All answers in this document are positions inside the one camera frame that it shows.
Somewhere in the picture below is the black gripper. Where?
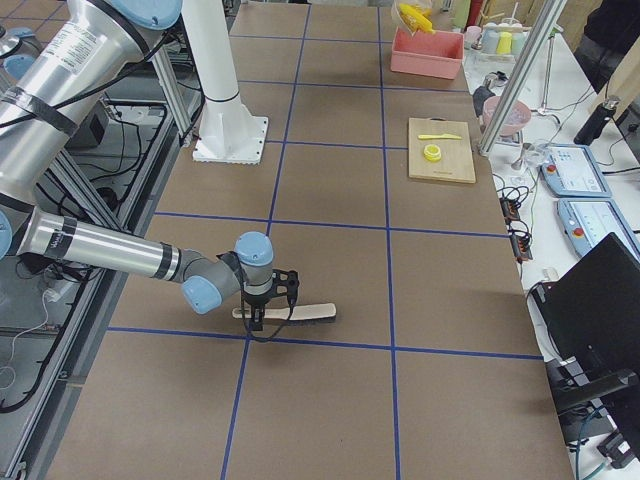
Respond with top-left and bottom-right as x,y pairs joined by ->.
241,269 -> 300,331

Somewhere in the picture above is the beige hand brush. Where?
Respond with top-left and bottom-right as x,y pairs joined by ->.
263,303 -> 337,325

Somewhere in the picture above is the yellow toy corn cob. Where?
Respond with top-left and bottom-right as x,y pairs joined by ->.
404,3 -> 434,35

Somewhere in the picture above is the beige plastic dustpan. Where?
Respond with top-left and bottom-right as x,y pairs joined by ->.
391,1 -> 414,35

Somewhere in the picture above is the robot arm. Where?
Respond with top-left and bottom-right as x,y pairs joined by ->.
1,1 -> 299,335

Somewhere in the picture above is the pink plastic bin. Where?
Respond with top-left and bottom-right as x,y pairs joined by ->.
390,29 -> 464,80

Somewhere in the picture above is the yellow toy lemon slice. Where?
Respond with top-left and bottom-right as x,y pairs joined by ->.
423,144 -> 442,163

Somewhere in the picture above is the yellow toy knife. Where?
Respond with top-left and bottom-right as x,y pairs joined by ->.
417,133 -> 462,141

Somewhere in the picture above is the bamboo cutting board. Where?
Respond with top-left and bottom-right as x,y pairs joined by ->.
408,118 -> 476,184

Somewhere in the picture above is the dark grey cloth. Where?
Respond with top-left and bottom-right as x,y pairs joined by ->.
472,85 -> 495,117

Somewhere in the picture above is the pink bowl with pieces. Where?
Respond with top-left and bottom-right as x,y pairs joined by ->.
482,96 -> 532,137

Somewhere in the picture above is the upper teach pendant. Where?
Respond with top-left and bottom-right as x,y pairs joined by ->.
540,144 -> 611,198

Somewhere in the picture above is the teach pendant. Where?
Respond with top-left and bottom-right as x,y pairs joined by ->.
556,198 -> 639,259
540,144 -> 611,198

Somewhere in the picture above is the lower teach pendant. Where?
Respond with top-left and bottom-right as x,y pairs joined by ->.
556,198 -> 639,259

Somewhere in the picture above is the stack of coloured cups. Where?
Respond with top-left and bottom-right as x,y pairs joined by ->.
464,18 -> 531,57

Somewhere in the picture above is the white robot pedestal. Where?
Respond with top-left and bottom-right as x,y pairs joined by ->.
181,0 -> 269,165

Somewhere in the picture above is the aluminium frame post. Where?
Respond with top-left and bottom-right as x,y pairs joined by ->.
478,0 -> 567,157

